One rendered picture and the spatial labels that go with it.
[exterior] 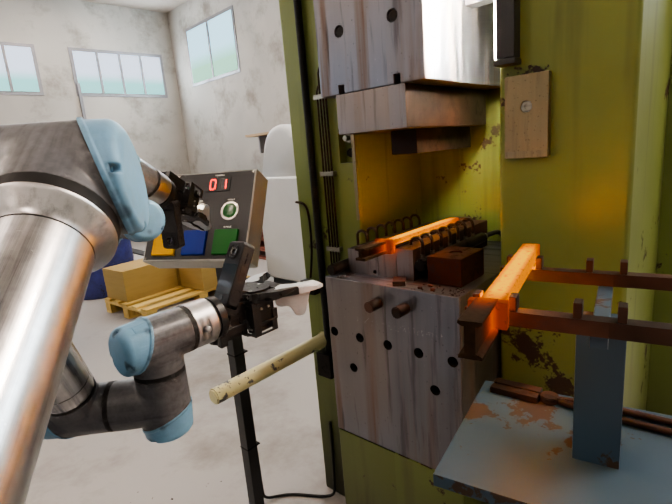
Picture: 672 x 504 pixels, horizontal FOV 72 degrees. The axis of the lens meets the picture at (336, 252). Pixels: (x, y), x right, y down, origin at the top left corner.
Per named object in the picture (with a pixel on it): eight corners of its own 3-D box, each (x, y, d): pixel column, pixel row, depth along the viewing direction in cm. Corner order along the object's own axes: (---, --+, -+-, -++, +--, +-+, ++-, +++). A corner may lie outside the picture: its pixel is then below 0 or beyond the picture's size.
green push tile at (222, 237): (234, 253, 127) (237, 228, 129) (210, 254, 129) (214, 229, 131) (237, 255, 129) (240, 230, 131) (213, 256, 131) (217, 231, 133)
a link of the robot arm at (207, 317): (170, 301, 75) (198, 309, 69) (195, 293, 78) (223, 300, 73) (177, 344, 76) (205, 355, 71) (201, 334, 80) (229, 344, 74)
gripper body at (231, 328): (255, 319, 89) (201, 342, 80) (250, 276, 87) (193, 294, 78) (282, 327, 84) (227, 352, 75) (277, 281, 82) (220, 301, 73)
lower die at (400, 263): (414, 281, 109) (412, 246, 107) (349, 272, 122) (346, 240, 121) (487, 245, 140) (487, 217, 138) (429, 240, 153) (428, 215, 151)
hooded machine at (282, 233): (268, 282, 459) (249, 128, 426) (314, 267, 503) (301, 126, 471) (322, 295, 404) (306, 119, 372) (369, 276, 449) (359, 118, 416)
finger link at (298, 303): (324, 308, 86) (275, 315, 85) (321, 278, 85) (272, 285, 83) (328, 313, 84) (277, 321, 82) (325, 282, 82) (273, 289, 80)
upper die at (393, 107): (407, 127, 102) (404, 82, 100) (338, 135, 115) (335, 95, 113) (486, 124, 132) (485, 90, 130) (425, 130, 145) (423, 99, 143)
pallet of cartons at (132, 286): (205, 279, 490) (199, 243, 481) (253, 287, 445) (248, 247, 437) (104, 312, 406) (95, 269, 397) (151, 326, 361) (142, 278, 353)
